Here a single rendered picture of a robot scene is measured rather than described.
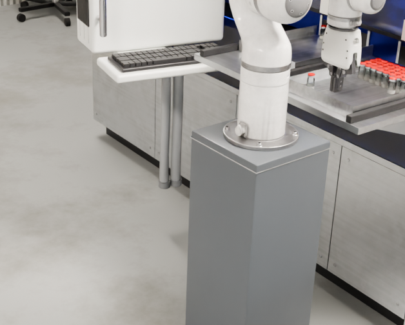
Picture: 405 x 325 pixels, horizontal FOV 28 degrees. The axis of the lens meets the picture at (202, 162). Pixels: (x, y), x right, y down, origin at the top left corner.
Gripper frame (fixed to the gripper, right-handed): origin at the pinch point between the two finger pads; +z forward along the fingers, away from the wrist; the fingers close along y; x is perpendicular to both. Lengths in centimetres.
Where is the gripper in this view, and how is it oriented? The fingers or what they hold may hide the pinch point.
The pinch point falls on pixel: (336, 83)
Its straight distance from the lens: 213.5
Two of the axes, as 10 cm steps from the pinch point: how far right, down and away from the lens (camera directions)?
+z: -0.4, 9.0, 4.3
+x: -8.0, 2.4, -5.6
